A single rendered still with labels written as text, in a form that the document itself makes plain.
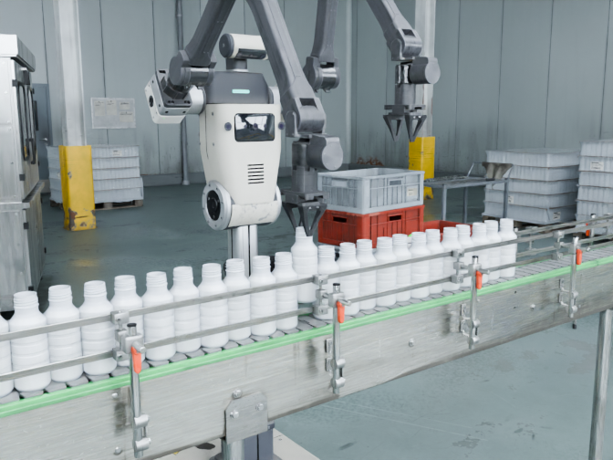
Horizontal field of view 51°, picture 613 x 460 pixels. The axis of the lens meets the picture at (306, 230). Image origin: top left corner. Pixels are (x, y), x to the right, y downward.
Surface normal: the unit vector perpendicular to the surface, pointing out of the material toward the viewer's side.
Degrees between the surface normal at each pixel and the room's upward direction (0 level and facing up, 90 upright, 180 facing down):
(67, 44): 90
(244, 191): 90
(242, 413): 90
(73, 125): 90
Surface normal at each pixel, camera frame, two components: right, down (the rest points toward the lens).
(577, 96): -0.80, 0.11
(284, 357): 0.59, 0.14
